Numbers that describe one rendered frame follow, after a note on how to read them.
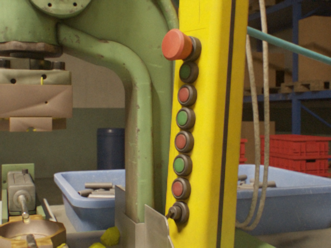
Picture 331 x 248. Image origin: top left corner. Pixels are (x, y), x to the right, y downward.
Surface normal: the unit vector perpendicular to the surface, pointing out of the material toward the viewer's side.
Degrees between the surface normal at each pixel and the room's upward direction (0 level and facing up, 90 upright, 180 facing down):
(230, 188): 90
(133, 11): 90
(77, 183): 81
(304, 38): 90
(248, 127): 90
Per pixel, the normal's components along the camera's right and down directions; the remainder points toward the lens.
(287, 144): -0.95, 0.00
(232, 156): 0.67, 0.02
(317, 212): 0.32, 0.19
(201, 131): -0.67, -0.07
